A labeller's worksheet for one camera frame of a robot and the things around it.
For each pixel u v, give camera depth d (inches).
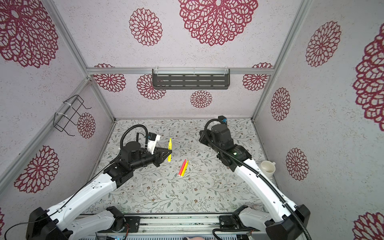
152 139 24.8
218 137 20.5
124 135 21.2
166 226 29.3
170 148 28.1
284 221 14.7
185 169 36.4
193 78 36.4
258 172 17.3
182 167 36.8
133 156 22.8
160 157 25.3
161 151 27.6
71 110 31.3
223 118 24.6
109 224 23.9
